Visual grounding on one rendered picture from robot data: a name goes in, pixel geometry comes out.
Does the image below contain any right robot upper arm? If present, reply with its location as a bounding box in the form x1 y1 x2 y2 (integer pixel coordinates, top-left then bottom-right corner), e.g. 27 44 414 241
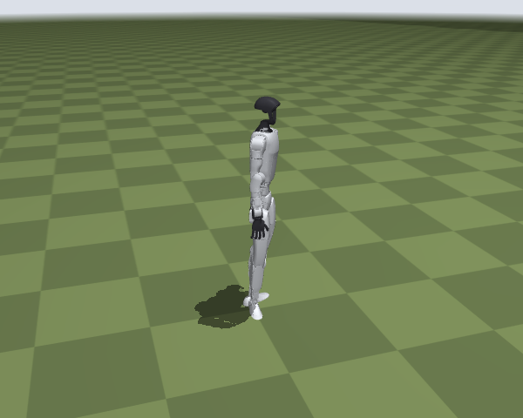
250 136 266 184

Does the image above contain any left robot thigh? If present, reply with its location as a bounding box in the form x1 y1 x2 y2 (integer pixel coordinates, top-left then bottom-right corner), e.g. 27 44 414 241
251 197 275 255

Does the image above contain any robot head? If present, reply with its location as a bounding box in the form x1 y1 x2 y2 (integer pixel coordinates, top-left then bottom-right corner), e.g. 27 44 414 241
255 97 280 132

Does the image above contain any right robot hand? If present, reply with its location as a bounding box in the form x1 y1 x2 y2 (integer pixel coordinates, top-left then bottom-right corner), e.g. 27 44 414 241
250 209 268 239

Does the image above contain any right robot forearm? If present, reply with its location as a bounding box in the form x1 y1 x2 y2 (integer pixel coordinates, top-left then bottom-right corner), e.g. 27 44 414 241
249 174 262 217

